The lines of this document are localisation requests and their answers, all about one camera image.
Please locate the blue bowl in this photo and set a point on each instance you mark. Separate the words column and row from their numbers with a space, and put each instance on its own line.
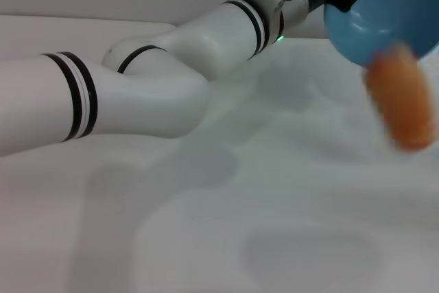
column 387, row 15

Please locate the orange striped bread loaf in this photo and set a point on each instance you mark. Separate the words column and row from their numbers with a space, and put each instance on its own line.
column 401, row 101

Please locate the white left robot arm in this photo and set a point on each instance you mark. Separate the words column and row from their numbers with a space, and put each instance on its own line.
column 154, row 94

